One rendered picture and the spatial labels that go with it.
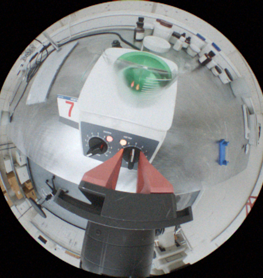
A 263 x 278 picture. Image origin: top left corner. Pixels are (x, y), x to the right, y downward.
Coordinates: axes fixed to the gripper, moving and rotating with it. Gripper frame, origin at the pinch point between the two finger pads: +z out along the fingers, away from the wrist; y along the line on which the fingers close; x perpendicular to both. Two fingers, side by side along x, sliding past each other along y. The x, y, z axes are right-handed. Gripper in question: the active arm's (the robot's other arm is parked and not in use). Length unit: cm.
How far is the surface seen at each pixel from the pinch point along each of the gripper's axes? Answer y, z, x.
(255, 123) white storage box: -107, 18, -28
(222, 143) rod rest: -31.4, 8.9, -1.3
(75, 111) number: 12.5, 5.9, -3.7
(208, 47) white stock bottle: -25, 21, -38
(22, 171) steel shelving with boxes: 203, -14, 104
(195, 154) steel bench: -17.5, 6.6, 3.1
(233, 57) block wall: -48, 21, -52
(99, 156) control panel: 5.4, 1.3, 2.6
